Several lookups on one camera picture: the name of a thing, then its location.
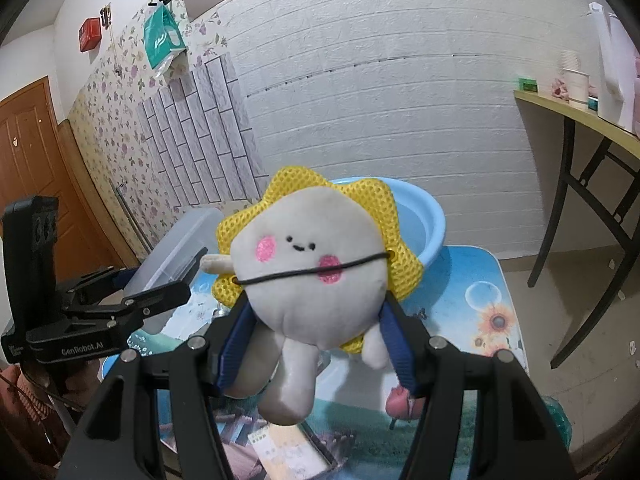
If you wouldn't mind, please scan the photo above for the brown wooden door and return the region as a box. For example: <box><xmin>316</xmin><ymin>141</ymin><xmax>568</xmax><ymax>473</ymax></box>
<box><xmin>0</xmin><ymin>76</ymin><xmax>137</xmax><ymax>273</ymax></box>

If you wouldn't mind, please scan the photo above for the metal wall pipe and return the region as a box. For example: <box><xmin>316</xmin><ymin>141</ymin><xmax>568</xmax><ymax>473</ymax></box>
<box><xmin>115</xmin><ymin>183</ymin><xmax>151</xmax><ymax>257</ymax></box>

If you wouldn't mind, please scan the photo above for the green plastic bag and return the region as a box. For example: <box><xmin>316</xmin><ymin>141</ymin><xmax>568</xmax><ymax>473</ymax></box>
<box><xmin>143</xmin><ymin>0</ymin><xmax>190</xmax><ymax>79</ymax></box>

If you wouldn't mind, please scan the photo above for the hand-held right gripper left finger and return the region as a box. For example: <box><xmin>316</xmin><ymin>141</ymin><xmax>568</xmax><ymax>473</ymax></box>
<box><xmin>57</xmin><ymin>294</ymin><xmax>252</xmax><ymax>480</ymax></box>

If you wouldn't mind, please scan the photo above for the sun-shaped plush toy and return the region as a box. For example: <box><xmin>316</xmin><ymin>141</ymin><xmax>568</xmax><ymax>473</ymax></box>
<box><xmin>200</xmin><ymin>166</ymin><xmax>425</xmax><ymax>426</ymax></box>

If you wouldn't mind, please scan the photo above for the red alarm box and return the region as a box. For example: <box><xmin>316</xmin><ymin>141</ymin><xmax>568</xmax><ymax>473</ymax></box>
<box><xmin>78</xmin><ymin>17</ymin><xmax>104</xmax><ymax>53</ymax></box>

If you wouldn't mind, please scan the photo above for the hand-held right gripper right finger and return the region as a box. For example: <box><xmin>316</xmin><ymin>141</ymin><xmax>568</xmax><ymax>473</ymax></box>
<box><xmin>378</xmin><ymin>299</ymin><xmax>582</xmax><ymax>480</ymax></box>

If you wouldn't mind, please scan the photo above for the white paper bag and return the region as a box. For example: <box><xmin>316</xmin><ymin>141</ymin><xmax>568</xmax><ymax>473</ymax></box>
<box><xmin>587</xmin><ymin>2</ymin><xmax>640</xmax><ymax>130</ymax></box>

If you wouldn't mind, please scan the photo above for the clear plastic storage box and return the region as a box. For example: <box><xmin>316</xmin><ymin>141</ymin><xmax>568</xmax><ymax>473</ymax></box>
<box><xmin>122</xmin><ymin>207</ymin><xmax>227</xmax><ymax>335</ymax></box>

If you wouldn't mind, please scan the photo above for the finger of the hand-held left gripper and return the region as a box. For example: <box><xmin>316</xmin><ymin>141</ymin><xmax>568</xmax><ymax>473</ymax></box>
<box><xmin>59</xmin><ymin>265</ymin><xmax>138</xmax><ymax>311</ymax></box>
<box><xmin>62</xmin><ymin>246</ymin><xmax>209</xmax><ymax>332</ymax></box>

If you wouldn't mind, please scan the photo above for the black cable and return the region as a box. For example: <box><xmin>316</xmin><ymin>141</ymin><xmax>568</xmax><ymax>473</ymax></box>
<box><xmin>20</xmin><ymin>366</ymin><xmax>83</xmax><ymax>413</ymax></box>

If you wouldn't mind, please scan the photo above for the blue plastic basin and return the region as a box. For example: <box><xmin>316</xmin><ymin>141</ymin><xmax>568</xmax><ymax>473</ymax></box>
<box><xmin>330</xmin><ymin>177</ymin><xmax>446</xmax><ymax>271</ymax></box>

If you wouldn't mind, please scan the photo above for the reddish brown cloth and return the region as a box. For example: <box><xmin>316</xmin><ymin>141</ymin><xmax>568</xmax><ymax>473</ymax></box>
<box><xmin>0</xmin><ymin>364</ymin><xmax>77</xmax><ymax>467</ymax></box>

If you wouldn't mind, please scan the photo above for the yellow paper booklet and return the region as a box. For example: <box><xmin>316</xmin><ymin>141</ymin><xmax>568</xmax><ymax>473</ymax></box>
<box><xmin>247</xmin><ymin>422</ymin><xmax>334</xmax><ymax>480</ymax></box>

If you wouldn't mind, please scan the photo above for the folding table with black legs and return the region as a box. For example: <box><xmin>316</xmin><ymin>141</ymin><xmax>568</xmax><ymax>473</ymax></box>
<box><xmin>514</xmin><ymin>89</ymin><xmax>640</xmax><ymax>369</ymax></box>

